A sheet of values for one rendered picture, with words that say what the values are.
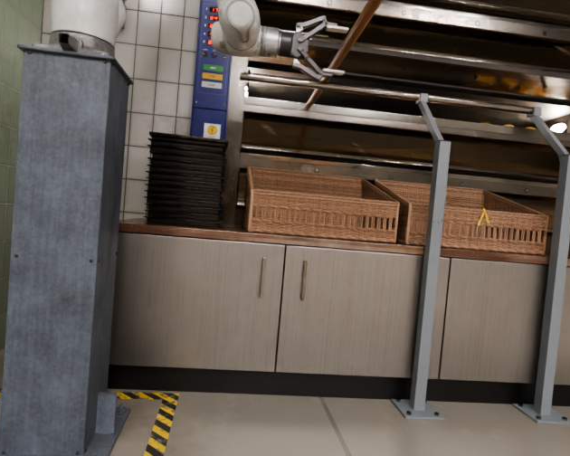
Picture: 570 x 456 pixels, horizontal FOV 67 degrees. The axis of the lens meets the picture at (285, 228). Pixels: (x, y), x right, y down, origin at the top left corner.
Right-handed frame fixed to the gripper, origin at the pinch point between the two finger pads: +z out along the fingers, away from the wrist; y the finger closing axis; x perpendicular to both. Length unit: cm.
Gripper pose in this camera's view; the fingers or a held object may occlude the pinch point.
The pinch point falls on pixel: (342, 52)
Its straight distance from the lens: 150.5
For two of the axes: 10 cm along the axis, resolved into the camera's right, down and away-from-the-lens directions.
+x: 0.9, 0.4, -9.9
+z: 9.9, 0.8, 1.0
